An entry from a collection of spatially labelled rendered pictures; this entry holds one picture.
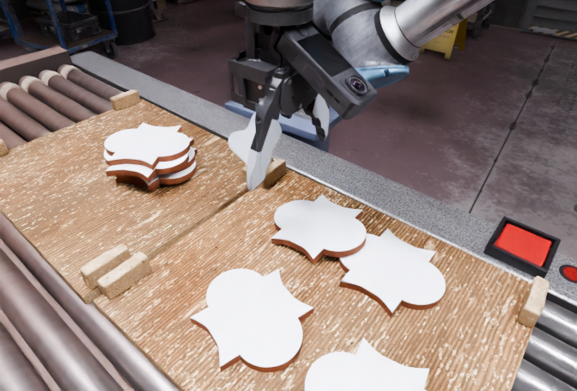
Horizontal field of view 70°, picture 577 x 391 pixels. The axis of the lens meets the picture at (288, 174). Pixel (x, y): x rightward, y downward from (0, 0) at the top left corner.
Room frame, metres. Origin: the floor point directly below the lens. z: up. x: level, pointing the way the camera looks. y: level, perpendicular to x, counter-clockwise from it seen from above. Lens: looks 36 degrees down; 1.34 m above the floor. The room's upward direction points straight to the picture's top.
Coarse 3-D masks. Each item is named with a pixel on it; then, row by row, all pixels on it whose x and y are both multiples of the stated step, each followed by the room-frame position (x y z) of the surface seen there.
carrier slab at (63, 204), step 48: (48, 144) 0.64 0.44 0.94; (96, 144) 0.64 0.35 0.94; (0, 192) 0.50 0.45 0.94; (48, 192) 0.50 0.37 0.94; (96, 192) 0.50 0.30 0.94; (144, 192) 0.50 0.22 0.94; (192, 192) 0.50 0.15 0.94; (240, 192) 0.50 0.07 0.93; (48, 240) 0.40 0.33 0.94; (96, 240) 0.40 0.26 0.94; (144, 240) 0.40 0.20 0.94; (96, 288) 0.32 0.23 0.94
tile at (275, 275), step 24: (216, 288) 0.31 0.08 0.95; (240, 288) 0.31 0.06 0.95; (264, 288) 0.31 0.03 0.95; (216, 312) 0.28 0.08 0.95; (240, 312) 0.28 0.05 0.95; (264, 312) 0.28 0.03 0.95; (288, 312) 0.28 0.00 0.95; (312, 312) 0.28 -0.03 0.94; (216, 336) 0.25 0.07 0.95; (240, 336) 0.25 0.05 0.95; (264, 336) 0.25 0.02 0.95; (288, 336) 0.25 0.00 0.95; (264, 360) 0.22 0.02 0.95; (288, 360) 0.22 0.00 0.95
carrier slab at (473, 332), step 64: (256, 192) 0.50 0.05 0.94; (320, 192) 0.50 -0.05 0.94; (192, 256) 0.37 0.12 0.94; (256, 256) 0.37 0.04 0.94; (448, 256) 0.37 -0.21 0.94; (128, 320) 0.27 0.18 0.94; (320, 320) 0.27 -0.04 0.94; (384, 320) 0.27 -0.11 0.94; (448, 320) 0.27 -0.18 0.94; (512, 320) 0.27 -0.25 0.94; (192, 384) 0.20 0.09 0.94; (256, 384) 0.20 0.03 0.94; (448, 384) 0.20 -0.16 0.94; (512, 384) 0.20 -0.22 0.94
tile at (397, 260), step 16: (368, 240) 0.39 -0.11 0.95; (384, 240) 0.39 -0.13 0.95; (400, 240) 0.39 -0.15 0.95; (352, 256) 0.36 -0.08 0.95; (368, 256) 0.36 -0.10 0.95; (384, 256) 0.36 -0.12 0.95; (400, 256) 0.36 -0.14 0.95; (416, 256) 0.36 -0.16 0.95; (432, 256) 0.36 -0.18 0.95; (352, 272) 0.33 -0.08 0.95; (368, 272) 0.33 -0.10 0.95; (384, 272) 0.33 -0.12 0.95; (400, 272) 0.33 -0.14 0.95; (416, 272) 0.33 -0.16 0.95; (432, 272) 0.33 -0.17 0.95; (352, 288) 0.32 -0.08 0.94; (368, 288) 0.31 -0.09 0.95; (384, 288) 0.31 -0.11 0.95; (400, 288) 0.31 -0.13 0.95; (416, 288) 0.31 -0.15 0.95; (432, 288) 0.31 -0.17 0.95; (384, 304) 0.29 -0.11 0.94; (400, 304) 0.29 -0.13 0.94; (416, 304) 0.29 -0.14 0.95; (432, 304) 0.29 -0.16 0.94
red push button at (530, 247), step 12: (504, 228) 0.43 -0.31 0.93; (516, 228) 0.43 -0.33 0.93; (504, 240) 0.41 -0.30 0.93; (516, 240) 0.41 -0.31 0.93; (528, 240) 0.41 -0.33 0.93; (540, 240) 0.41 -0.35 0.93; (516, 252) 0.38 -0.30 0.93; (528, 252) 0.38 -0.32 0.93; (540, 252) 0.38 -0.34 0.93; (540, 264) 0.36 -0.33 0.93
